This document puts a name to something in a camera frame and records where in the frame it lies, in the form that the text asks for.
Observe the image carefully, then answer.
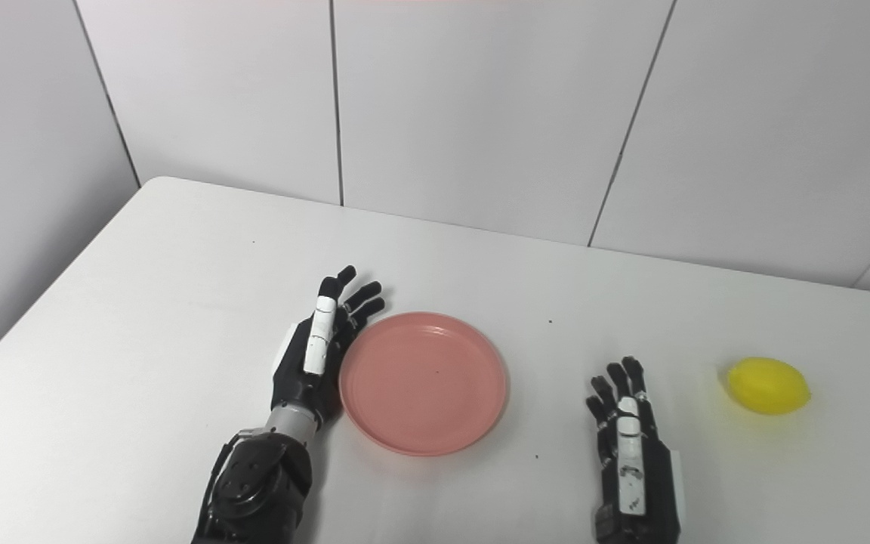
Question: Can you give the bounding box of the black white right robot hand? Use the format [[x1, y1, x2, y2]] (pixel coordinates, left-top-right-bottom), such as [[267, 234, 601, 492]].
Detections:
[[586, 357, 685, 544]]

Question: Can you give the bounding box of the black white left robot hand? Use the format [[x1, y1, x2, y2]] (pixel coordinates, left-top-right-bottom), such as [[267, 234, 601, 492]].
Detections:
[[270, 265, 387, 431]]

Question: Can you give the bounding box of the pink round plate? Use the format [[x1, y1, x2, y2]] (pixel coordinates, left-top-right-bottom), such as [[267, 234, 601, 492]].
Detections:
[[338, 311, 510, 457]]

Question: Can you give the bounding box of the yellow lemon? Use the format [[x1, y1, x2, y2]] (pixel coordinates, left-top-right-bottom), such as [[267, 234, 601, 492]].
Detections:
[[727, 357, 812, 416]]

